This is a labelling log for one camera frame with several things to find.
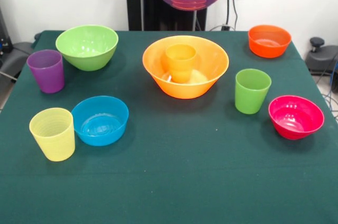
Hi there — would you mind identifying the green bowl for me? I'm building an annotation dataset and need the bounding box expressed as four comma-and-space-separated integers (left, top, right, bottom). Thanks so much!
55, 24, 119, 72

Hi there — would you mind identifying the pink bowl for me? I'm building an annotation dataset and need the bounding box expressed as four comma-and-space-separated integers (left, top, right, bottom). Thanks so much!
268, 95, 325, 141

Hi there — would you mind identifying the blue bowl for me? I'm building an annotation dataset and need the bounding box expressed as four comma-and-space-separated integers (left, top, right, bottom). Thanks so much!
71, 96, 130, 147

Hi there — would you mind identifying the black electronic device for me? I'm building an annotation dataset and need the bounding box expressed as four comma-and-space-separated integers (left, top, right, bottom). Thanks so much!
0, 7, 13, 60

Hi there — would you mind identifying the dark grey stand base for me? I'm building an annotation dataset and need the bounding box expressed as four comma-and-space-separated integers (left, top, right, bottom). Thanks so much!
305, 36, 338, 76
0, 41, 36, 82

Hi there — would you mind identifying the yellow cup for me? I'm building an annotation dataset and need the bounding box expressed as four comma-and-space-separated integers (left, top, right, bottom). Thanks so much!
29, 107, 76, 162

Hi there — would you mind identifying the purple cup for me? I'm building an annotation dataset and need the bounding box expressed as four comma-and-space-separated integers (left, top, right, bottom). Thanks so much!
26, 49, 65, 95

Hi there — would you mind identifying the orange cup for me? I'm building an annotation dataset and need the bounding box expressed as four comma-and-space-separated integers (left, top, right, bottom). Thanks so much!
165, 44, 198, 84

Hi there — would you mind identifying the black hanging cable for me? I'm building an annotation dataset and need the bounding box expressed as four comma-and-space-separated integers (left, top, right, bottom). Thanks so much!
226, 0, 240, 31

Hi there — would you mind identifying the red-orange bowl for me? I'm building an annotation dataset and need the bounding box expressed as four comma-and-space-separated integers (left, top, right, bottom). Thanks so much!
248, 24, 293, 59

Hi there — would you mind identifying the green cup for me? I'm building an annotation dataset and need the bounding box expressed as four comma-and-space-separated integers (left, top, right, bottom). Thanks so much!
234, 68, 273, 115

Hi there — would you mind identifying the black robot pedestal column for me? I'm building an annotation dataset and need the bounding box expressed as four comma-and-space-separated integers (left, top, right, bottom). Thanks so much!
121, 0, 213, 31

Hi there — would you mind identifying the blue cable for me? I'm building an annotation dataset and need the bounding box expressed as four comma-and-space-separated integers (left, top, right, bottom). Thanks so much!
323, 59, 338, 119

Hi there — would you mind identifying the dark green tablecloth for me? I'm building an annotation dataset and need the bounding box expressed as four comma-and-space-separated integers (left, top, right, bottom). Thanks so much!
0, 30, 338, 224

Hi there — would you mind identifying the large yellow-orange bowl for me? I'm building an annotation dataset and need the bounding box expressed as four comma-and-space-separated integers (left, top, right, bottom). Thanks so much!
142, 35, 230, 100

